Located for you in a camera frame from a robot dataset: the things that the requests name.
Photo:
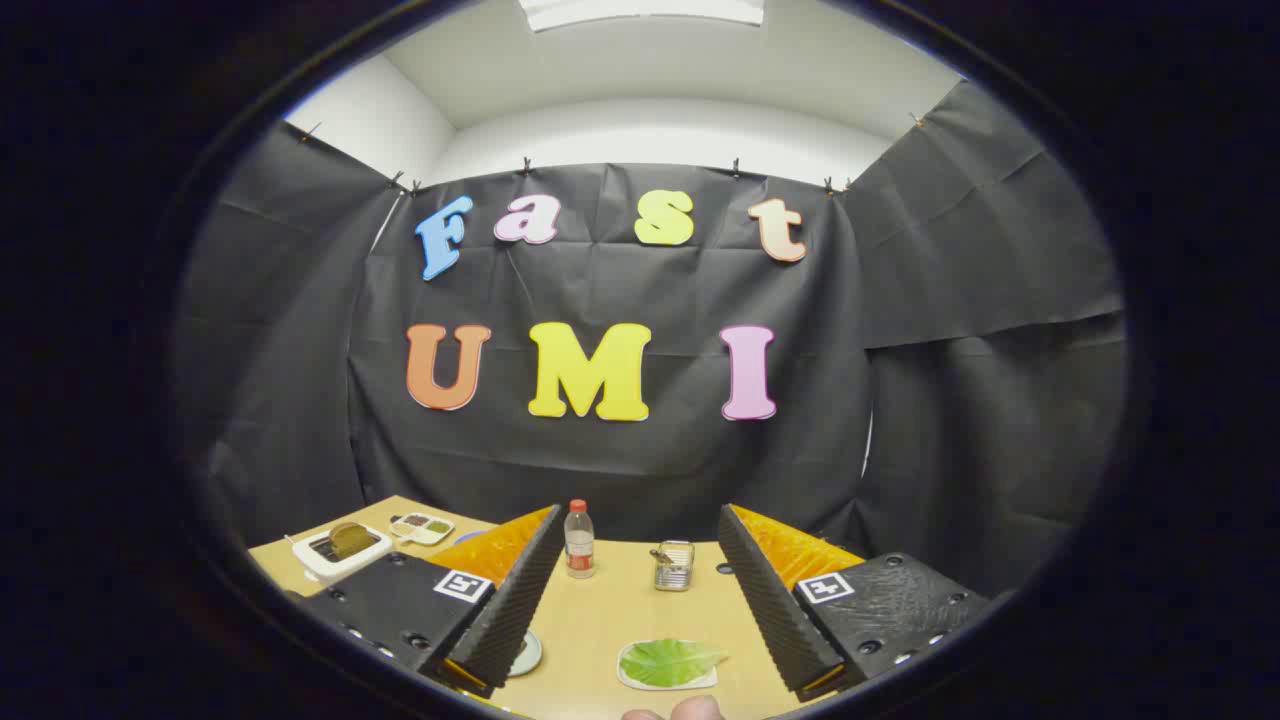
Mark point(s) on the black backdrop cloth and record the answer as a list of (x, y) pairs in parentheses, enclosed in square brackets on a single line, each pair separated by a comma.
[(620, 460)]

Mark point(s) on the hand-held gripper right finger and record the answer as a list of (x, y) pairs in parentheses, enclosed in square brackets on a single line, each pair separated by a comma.
[(770, 610)]

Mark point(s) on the white toaster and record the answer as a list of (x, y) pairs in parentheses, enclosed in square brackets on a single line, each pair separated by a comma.
[(330, 569)]

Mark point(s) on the brown bread slice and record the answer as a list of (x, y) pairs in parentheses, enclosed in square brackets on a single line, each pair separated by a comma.
[(352, 540)]

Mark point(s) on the white divided seasoning tray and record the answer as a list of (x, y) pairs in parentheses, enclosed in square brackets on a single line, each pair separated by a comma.
[(420, 528)]

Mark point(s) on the clear red-capped water bottle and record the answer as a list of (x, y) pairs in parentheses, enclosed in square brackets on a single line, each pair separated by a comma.
[(579, 545)]

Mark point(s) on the small white rectangular plate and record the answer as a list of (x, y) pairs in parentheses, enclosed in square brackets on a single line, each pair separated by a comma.
[(690, 685)]

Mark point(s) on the green lettuce leaf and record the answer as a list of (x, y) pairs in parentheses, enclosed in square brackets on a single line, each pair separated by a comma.
[(665, 662)]

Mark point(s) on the ceiling light panel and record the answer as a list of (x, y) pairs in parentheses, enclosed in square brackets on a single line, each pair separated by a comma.
[(640, 12)]

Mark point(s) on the light green round plate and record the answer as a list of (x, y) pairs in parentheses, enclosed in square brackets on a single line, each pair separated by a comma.
[(528, 655)]

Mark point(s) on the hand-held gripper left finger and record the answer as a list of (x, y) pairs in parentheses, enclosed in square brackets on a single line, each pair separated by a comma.
[(520, 600)]

